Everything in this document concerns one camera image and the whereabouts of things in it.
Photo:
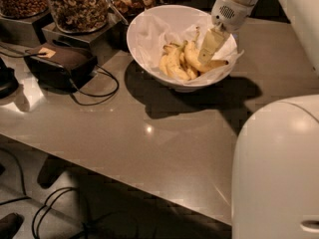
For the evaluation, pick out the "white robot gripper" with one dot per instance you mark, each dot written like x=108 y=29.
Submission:
x=230 y=16

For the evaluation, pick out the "single yellow banana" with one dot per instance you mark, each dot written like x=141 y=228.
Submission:
x=191 y=53

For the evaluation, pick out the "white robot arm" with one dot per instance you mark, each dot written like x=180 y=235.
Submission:
x=275 y=172

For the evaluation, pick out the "white ceramic bowl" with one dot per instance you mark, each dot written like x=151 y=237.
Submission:
x=146 y=60

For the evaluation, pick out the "yellow banana bunch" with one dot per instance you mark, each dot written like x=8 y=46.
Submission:
x=173 y=63

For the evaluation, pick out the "white paper bowl liner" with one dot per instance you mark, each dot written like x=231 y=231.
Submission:
x=153 y=30

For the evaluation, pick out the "dark metal jar stand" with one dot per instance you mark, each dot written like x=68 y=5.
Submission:
x=103 y=43
x=25 y=32

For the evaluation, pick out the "glass jar of mixed nuts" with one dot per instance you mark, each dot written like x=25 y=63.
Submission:
x=79 y=16

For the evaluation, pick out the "black box device with tag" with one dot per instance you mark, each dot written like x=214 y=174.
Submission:
x=60 y=67

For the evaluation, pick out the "glass jar of brown nuts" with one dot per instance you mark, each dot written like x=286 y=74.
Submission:
x=16 y=9

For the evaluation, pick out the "black round object left edge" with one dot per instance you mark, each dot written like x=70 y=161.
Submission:
x=8 y=81

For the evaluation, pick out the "dark shoe on floor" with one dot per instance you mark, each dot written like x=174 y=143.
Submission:
x=9 y=225

